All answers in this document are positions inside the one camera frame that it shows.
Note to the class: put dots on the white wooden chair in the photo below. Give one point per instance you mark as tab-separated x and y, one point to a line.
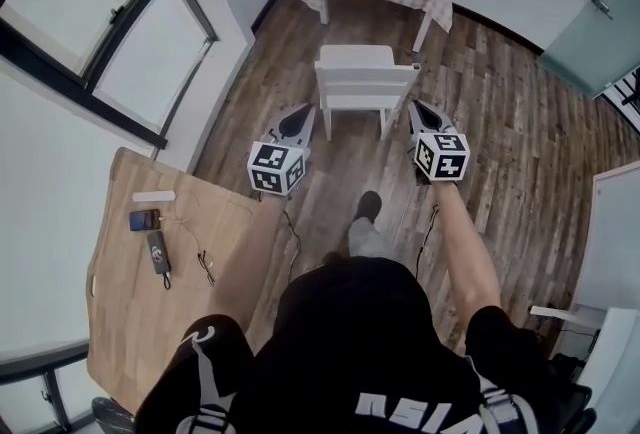
357	54

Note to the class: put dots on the person's grey trousers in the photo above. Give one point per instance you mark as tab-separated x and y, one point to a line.
362	239

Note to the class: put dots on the person's shoe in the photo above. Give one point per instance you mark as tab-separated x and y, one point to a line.
370	204
332	258

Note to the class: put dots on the black metal rack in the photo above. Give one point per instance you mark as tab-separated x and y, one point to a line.
631	97

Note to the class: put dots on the white storage box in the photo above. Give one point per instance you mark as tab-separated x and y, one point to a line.
615	372

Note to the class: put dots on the white shelf board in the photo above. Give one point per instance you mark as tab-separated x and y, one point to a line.
560	314

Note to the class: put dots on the person's right shoe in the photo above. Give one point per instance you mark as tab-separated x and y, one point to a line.
370	204

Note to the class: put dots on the light wooden desk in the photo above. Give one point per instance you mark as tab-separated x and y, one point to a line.
150	332

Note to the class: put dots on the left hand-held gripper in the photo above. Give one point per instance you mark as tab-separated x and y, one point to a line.
275	167

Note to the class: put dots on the eyeglasses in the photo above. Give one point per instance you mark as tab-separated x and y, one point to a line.
202	262

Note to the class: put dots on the frosted glass door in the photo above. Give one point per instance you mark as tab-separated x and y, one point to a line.
585	52

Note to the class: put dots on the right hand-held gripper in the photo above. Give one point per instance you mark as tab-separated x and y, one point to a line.
442	157

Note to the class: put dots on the white oblong device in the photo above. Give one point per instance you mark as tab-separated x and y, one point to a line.
152	197

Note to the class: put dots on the person's left shoe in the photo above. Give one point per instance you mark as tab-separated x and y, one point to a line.
332	258

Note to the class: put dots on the black smartphone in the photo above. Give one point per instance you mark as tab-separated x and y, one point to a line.
144	220

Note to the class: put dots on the dark power bank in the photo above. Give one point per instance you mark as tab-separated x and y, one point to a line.
159	257

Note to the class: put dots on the dark marbled seat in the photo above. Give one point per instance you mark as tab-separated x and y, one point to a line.
112	417

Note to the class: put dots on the white panelled cabinet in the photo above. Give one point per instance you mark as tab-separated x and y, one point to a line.
615	232

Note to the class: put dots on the person's black hooded shirt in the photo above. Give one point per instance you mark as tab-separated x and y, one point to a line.
350	347

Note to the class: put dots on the person's right forearm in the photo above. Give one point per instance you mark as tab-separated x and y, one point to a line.
465	262

